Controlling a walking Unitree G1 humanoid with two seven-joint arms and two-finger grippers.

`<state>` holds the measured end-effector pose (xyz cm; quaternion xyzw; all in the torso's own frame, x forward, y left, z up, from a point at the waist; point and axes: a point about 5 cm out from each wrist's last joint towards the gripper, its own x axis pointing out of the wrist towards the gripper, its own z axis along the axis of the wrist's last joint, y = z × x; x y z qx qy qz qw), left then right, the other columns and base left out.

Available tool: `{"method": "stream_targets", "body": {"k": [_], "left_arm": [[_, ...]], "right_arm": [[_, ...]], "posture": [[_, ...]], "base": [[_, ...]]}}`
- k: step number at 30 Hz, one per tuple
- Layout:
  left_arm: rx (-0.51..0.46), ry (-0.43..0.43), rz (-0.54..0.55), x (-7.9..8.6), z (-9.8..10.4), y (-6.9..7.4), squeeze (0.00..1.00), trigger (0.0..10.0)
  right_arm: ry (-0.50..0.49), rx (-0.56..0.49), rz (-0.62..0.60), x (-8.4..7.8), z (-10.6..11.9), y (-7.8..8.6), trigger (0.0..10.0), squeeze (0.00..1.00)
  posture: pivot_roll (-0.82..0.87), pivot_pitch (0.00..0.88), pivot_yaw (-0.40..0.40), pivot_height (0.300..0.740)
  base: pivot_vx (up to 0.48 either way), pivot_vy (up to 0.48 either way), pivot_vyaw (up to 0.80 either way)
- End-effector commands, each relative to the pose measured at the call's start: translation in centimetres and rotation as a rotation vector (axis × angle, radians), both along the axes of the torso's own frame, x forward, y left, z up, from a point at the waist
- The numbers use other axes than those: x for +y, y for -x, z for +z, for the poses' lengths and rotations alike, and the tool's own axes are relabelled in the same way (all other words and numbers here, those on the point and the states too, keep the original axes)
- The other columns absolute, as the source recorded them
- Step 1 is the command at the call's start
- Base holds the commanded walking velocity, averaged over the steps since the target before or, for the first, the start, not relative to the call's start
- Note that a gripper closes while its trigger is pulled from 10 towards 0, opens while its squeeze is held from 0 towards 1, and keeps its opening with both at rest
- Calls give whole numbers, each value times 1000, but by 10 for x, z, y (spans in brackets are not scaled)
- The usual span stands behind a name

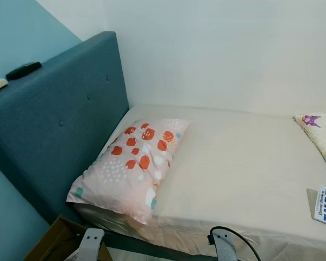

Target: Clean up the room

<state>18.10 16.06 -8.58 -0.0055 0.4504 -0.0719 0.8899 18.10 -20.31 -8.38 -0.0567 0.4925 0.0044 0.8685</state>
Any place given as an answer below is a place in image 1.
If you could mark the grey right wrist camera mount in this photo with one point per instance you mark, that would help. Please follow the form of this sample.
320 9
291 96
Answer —
224 247

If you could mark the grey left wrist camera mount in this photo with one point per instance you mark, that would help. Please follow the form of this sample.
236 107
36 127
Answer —
91 244

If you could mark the beige sheeted bed mattress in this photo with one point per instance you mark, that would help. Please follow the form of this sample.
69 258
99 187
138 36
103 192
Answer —
233 168

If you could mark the brown cardboard box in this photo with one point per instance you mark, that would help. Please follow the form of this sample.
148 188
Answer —
51 236

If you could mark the flat black case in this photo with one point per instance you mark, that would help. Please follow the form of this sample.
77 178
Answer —
23 70

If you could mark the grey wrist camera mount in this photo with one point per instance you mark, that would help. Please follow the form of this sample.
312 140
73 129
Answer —
91 244
224 247

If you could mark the pink pillow orange patches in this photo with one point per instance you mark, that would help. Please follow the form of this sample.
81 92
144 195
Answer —
125 171

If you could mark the cream cartoon print duvet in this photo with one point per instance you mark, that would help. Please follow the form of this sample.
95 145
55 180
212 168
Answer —
323 136

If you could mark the teal upholstered headboard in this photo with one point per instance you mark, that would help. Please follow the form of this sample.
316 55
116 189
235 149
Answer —
54 125

